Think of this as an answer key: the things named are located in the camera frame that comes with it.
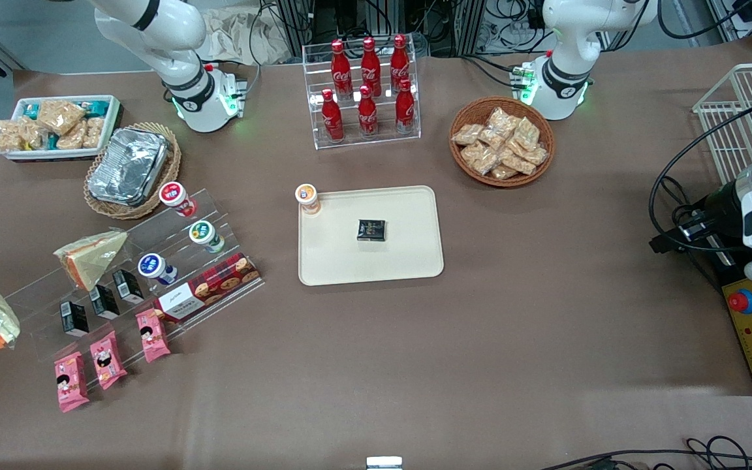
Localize red lid yogurt cup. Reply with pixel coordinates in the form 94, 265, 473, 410
159, 182, 198, 218

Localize round brown wicker basket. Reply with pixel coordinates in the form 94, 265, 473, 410
449, 97, 556, 189

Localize red cola bottle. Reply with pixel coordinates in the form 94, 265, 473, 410
390, 34, 411, 92
330, 40, 353, 100
395, 78, 416, 134
321, 89, 345, 142
360, 37, 383, 97
357, 85, 379, 138

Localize orange lid yogurt cup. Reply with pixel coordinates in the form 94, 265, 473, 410
295, 184, 322, 216

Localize black looping arm cable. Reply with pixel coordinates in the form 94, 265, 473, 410
648, 104, 752, 259

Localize large bagged rice cracker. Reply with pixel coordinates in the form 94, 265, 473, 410
37, 99, 87, 136

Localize black floor cables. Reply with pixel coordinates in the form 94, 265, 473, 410
539, 436, 752, 470

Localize white wire basket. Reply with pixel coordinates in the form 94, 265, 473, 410
692, 63, 752, 187

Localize clear acrylic bottle rack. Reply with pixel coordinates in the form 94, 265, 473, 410
302, 40, 422, 151

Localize stacked foil containers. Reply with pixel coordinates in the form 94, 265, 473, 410
87, 128, 170, 208

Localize green lid yogurt cup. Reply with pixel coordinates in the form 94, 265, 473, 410
189, 221, 226, 255

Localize crumpled beige cloth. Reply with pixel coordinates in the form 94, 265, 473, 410
204, 8, 293, 66

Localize red tartan cookie box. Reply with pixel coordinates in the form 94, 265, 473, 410
153, 253, 262, 324

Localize oval light wicker basket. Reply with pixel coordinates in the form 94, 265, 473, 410
83, 122, 182, 220

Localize small black carton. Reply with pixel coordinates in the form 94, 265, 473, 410
89, 285, 121, 321
60, 300, 90, 338
112, 269, 146, 306

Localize blue lid yogurt cup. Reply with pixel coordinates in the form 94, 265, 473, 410
138, 253, 179, 286

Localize clear acrylic stepped stand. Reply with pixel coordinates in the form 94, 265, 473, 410
0, 189, 266, 366

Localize metal equipment rack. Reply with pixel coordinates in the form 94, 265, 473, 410
275, 0, 489, 58

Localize beige plastic tray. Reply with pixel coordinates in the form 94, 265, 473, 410
298, 186, 445, 287

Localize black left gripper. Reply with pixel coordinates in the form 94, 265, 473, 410
649, 181, 750, 255

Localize white rectangular plastic bin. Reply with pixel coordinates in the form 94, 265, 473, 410
0, 95, 122, 162

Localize pink snack packet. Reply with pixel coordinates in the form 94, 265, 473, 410
89, 330, 129, 391
54, 351, 91, 414
135, 308, 172, 364

